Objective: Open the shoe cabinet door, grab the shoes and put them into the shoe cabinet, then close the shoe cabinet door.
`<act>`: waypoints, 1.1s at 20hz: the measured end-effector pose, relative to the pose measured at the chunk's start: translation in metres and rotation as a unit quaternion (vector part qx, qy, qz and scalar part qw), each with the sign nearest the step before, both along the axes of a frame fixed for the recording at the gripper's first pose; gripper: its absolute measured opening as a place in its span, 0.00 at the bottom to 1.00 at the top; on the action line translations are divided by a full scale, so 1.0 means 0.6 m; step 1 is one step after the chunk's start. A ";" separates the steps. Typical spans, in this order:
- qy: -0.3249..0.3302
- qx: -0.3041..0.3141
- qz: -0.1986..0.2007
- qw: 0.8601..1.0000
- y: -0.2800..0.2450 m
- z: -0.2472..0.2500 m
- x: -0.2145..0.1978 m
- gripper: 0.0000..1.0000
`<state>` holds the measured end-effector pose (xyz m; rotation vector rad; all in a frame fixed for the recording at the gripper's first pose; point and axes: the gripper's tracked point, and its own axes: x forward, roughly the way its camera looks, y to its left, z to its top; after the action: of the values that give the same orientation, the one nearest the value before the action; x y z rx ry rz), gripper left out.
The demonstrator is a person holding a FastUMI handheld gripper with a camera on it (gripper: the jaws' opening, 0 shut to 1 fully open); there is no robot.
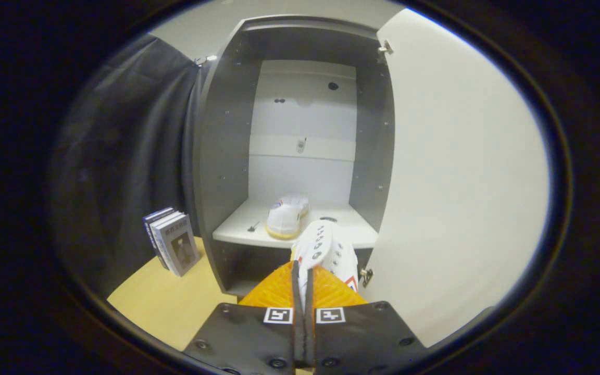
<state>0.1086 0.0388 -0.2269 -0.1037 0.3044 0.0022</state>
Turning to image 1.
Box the white shoe with black eyelets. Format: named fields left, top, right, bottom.
left=291, top=220, right=359, bottom=313

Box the white shoe with yellow sole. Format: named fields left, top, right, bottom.
left=265, top=195, right=310, bottom=240

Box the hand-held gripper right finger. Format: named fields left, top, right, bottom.
left=304, top=267, right=428, bottom=375

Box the white cabinet shelf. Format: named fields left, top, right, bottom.
left=212, top=198, right=379, bottom=249

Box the blue spine book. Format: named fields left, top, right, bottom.
left=143, top=207, right=176, bottom=269

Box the white shoe cabinet door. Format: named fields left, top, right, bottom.
left=360, top=8, right=549, bottom=348

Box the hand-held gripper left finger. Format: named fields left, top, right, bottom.
left=183, top=260, right=302, bottom=375

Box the grey portrait cover book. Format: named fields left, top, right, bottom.
left=154, top=215, right=202, bottom=277

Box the white spine book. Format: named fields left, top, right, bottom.
left=149, top=211, right=184, bottom=272

